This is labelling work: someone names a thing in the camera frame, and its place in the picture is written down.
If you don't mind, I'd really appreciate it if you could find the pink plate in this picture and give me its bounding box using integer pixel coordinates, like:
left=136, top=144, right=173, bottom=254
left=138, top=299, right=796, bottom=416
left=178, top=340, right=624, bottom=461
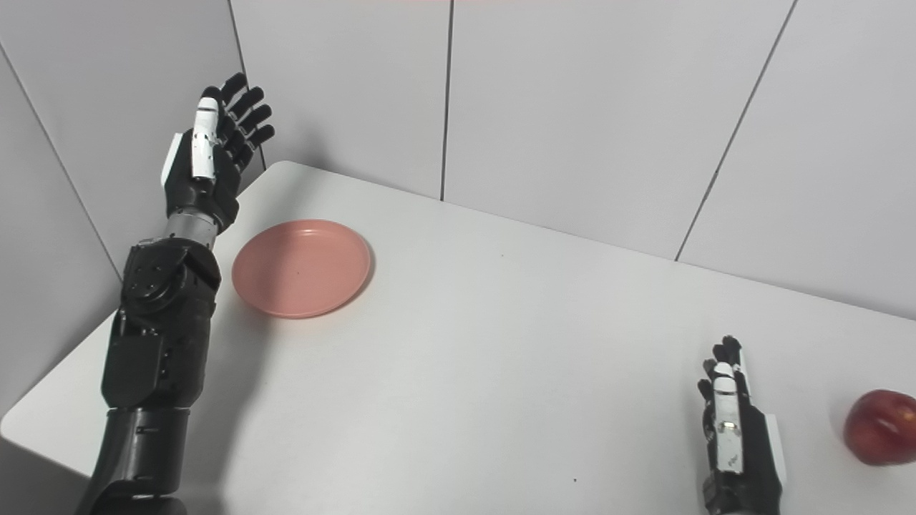
left=231, top=220, right=373, bottom=320

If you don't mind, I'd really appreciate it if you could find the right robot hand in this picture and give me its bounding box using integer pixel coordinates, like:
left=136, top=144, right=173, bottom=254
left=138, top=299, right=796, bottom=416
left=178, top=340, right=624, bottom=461
left=697, top=335, right=788, bottom=515

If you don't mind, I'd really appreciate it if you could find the red apple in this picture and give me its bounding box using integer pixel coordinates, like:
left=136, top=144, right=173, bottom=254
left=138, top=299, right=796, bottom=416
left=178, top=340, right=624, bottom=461
left=843, top=389, right=916, bottom=467

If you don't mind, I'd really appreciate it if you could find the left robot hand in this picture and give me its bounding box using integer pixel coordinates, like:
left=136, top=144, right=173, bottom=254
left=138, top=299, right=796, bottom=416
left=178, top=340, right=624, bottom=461
left=160, top=72, right=276, bottom=232

